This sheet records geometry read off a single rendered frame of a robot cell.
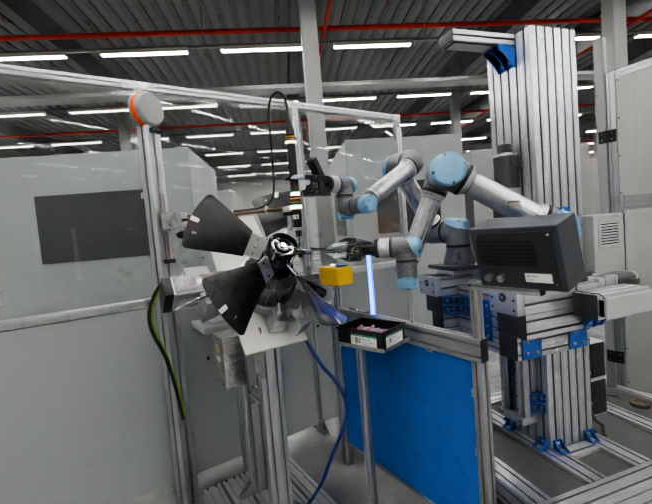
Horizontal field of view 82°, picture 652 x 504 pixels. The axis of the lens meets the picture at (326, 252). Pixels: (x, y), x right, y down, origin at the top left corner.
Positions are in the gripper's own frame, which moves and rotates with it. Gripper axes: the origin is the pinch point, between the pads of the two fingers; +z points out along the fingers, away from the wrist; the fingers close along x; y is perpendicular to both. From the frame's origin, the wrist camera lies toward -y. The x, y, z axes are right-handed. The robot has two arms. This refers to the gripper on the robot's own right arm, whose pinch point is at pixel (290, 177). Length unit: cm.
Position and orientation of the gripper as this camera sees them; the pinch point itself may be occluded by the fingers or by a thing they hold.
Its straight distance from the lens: 151.3
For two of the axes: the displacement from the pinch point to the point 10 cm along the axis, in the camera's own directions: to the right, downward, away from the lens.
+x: -6.8, 0.1, 7.3
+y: 0.8, 10.0, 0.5
